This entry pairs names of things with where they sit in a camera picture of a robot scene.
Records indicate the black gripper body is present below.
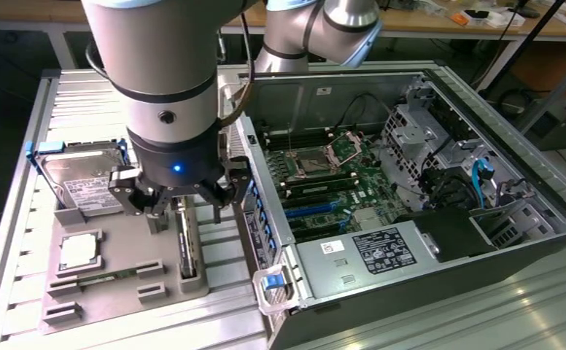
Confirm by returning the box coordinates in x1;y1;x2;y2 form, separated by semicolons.
127;123;227;187

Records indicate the graphics card with metal bracket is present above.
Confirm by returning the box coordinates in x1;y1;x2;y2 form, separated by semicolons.
171;195;200;280

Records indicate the silver hard disk with label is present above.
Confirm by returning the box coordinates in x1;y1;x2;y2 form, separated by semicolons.
38;141;128;217

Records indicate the CPU socket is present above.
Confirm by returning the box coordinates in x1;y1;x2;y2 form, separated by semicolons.
295;147;331;174

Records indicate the RAM stick with black label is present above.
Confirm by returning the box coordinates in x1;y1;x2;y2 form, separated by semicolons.
286;178;358;196

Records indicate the blue expansion slot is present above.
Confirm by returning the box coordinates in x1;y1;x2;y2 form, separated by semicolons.
284;203;343;219

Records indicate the blue disk caddy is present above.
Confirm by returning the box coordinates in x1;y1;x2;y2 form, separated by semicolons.
22;137;129;172

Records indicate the silver CPU chip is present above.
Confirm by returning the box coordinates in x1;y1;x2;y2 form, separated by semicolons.
61;236;99;267

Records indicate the bare green RAM stick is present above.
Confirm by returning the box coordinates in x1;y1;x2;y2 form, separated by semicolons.
76;268;141;287

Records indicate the metal socket cover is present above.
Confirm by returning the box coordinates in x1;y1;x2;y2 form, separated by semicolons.
326;131;364;165

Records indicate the grey plastic parts rack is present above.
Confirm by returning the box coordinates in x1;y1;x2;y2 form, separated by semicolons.
38;206;211;336

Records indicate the green motherboard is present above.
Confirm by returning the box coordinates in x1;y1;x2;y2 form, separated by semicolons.
260;123;406;244

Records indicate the silver chipset heatsink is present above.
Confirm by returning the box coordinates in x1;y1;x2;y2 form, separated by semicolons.
352;209;382;229

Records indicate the grey power supply unit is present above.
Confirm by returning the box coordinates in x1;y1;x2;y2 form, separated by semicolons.
292;217;442;306

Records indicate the perforated metal drive cage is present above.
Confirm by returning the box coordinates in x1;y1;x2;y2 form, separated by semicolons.
382;104;489;205

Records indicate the black plastic shroud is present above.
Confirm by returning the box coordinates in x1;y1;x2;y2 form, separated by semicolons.
393;209;499;264

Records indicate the open black PC case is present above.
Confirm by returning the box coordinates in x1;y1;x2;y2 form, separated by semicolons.
216;60;566;350

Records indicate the grey metal disk bay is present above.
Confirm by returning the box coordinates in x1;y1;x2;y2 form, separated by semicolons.
471;182;566;251

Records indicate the white and black box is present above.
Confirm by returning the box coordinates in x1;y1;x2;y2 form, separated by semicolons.
461;9;507;27

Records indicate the black slanted pole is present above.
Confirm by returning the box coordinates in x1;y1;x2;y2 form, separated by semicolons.
475;0;561;92

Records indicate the grey case handle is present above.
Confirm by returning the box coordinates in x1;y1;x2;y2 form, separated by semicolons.
216;72;246;121
252;264;299;315

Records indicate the black arched cable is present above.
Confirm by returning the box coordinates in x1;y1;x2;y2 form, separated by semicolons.
335;93;393;134

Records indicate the black cable bundle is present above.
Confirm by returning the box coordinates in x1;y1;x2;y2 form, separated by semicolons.
418;169;474;211

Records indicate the blue data wire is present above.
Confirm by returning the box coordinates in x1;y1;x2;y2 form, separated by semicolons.
470;156;497;211

